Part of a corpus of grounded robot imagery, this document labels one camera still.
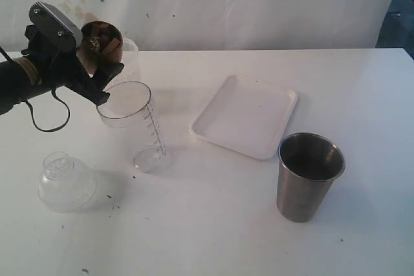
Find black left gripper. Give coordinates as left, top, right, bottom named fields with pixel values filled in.
left=22, top=24, right=124, bottom=106

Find brown wooden cup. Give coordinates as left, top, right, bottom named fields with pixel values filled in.
left=76, top=29, right=123, bottom=75

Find wooden blocks and coins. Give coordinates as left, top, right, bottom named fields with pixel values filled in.
left=82, top=21, right=122, bottom=54

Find clear plastic shaker cup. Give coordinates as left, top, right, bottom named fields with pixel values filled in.
left=97, top=81, right=168, bottom=173

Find clear dome shaker lid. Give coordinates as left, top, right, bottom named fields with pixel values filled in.
left=38, top=151, right=97, bottom=213

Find stainless steel cup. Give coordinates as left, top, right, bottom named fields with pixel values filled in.
left=276, top=132, right=345, bottom=223

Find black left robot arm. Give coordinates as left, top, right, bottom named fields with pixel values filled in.
left=1, top=21, right=124, bottom=114

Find translucent plastic container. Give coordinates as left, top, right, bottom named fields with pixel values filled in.
left=119, top=37, right=141, bottom=82

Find white rectangular tray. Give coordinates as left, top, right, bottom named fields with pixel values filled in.
left=189, top=75, right=298, bottom=160

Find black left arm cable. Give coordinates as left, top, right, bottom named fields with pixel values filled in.
left=0, top=45, right=71, bottom=133

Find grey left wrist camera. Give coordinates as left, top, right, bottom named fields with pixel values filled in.
left=28, top=1, right=83, bottom=52

